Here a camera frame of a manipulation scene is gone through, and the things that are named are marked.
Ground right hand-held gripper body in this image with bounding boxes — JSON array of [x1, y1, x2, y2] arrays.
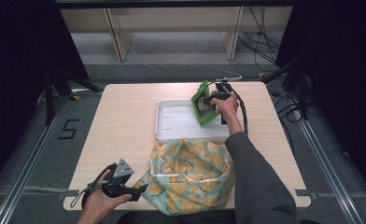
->
[[213, 76, 243, 100]]

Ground aluminium floor rail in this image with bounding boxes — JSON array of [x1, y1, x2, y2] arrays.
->
[[0, 92, 74, 224], [296, 117, 365, 224]]

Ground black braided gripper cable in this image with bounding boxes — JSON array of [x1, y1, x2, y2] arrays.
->
[[226, 83, 250, 135]]

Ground light wooden bench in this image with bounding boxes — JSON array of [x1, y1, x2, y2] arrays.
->
[[59, 6, 294, 63]]

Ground green snack packet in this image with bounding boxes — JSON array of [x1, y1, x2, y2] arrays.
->
[[190, 79, 219, 127]]

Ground black looped gripper cable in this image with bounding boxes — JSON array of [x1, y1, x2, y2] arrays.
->
[[70, 162, 119, 209]]

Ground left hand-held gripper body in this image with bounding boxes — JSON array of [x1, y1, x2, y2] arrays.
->
[[101, 159, 142, 200]]

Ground person's left hand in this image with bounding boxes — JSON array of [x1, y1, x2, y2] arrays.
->
[[77, 182, 133, 224]]

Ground black metal stand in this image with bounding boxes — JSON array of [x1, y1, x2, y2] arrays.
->
[[260, 57, 310, 121], [43, 65, 104, 126]]

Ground lemon print cloth bag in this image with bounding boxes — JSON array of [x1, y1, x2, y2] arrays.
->
[[133, 137, 236, 217]]

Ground black floor cables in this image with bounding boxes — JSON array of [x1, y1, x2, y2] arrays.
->
[[237, 6, 282, 73]]

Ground white plastic tray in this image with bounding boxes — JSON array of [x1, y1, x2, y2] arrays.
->
[[154, 98, 232, 143]]

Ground person's right hand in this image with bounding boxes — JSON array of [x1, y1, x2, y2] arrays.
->
[[210, 94, 240, 120]]

